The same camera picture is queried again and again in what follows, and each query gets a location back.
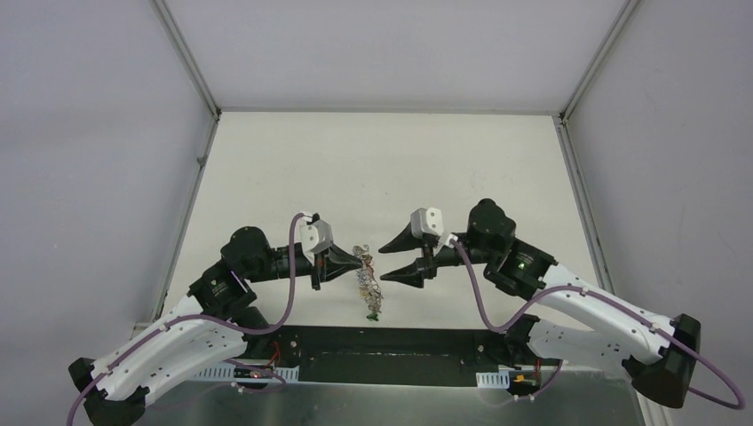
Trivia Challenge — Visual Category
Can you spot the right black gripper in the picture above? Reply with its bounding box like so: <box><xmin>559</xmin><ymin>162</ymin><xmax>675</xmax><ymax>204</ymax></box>
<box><xmin>378</xmin><ymin>220</ymin><xmax>497</xmax><ymax>288</ymax></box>

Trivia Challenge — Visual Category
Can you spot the metal disc keyring holder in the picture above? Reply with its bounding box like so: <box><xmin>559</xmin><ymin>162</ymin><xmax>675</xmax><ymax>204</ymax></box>
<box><xmin>352</xmin><ymin>244</ymin><xmax>384</xmax><ymax>320</ymax></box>

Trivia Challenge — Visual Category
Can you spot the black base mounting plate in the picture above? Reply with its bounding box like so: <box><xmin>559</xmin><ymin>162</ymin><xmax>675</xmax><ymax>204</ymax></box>
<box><xmin>233</xmin><ymin>326</ymin><xmax>558</xmax><ymax>387</ymax></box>

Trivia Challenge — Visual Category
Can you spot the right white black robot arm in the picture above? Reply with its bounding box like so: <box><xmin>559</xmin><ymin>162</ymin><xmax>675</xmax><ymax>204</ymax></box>
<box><xmin>378</xmin><ymin>199</ymin><xmax>701</xmax><ymax>409</ymax></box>

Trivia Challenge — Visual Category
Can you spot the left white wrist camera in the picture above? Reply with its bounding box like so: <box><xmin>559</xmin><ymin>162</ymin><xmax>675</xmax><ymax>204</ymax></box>
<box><xmin>298</xmin><ymin>213</ymin><xmax>334</xmax><ymax>258</ymax></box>

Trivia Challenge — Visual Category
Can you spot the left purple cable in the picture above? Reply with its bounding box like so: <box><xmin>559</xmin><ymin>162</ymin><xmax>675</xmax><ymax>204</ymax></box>
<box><xmin>66</xmin><ymin>211</ymin><xmax>310</xmax><ymax>426</ymax></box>

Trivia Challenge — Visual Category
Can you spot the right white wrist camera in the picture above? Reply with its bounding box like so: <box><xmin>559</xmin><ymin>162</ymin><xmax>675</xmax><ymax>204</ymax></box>
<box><xmin>409</xmin><ymin>208</ymin><xmax>445</xmax><ymax>239</ymax></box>

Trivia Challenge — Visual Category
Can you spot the white slotted cable duct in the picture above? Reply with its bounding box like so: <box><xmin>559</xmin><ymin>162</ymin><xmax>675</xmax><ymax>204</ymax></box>
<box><xmin>189</xmin><ymin>363</ymin><xmax>299</xmax><ymax>384</ymax></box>

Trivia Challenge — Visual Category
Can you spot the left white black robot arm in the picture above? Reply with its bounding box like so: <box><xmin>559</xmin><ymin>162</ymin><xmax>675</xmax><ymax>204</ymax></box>
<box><xmin>67</xmin><ymin>213</ymin><xmax>362</xmax><ymax>425</ymax></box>

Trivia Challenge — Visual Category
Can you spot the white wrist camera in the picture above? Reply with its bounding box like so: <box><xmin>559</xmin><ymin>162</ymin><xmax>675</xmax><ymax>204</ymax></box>
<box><xmin>298</xmin><ymin>213</ymin><xmax>334</xmax><ymax>258</ymax></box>
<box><xmin>409</xmin><ymin>208</ymin><xmax>445</xmax><ymax>239</ymax></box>

